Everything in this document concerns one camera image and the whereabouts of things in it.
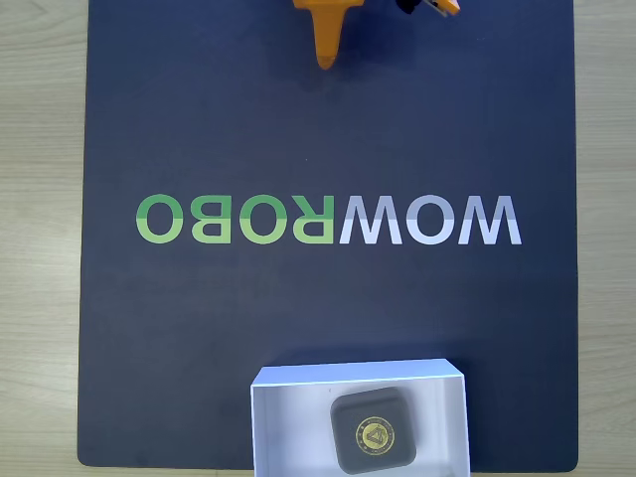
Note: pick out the grey square case gold emblem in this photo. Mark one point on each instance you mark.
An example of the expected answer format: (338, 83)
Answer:
(372, 432)

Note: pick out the dark blue WOWROBO mat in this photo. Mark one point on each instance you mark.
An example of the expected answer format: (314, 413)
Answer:
(199, 323)

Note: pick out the white cardboard box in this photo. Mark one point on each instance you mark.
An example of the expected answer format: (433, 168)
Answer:
(293, 437)

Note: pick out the orange gripper camera mount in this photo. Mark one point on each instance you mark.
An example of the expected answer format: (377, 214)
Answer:
(444, 6)

